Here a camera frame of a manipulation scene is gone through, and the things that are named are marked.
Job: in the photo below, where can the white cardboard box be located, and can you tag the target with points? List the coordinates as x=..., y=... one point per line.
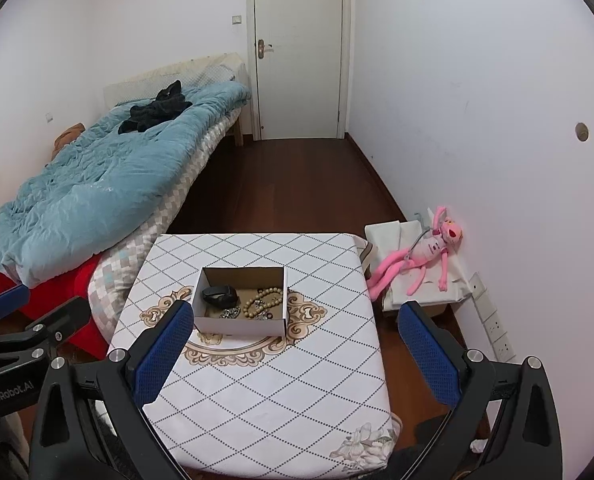
x=237, y=326

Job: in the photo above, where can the checkered bedsheet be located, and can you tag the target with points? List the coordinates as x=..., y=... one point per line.
x=142, y=240

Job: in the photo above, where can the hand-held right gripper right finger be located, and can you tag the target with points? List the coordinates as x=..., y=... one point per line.
x=427, y=355

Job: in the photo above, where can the white door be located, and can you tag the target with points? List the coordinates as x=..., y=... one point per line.
x=297, y=60

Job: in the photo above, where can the white folded cloth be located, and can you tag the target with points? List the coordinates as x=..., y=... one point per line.
x=382, y=235

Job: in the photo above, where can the black smart band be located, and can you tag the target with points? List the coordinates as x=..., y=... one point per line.
x=219, y=296

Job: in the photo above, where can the brown pillow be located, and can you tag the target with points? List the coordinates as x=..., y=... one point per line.
x=69, y=136

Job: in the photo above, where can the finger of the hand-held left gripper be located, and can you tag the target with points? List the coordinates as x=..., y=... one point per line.
x=8, y=301
x=64, y=317

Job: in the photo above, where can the wooden bed frame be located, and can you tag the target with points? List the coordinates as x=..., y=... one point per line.
x=237, y=130

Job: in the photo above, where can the black clothes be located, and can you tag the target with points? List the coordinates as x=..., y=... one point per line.
x=152, y=110

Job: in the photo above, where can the pink plush toy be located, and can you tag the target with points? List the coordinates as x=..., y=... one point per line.
x=429, y=247

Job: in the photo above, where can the red blanket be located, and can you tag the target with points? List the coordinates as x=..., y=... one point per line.
x=84, y=280

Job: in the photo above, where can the round wall hole cover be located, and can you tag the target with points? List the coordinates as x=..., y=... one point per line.
x=582, y=131

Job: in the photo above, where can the white crumpled tissue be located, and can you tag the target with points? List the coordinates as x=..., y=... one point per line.
x=477, y=446

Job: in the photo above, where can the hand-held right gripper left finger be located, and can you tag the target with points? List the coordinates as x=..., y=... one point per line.
x=162, y=355

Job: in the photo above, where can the white padded headboard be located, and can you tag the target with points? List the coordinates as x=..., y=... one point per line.
x=142, y=80

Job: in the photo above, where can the light blue duvet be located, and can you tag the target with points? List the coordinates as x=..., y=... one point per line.
x=102, y=185

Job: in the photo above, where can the white diamond pattern tablecloth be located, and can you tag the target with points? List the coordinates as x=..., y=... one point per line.
x=277, y=385

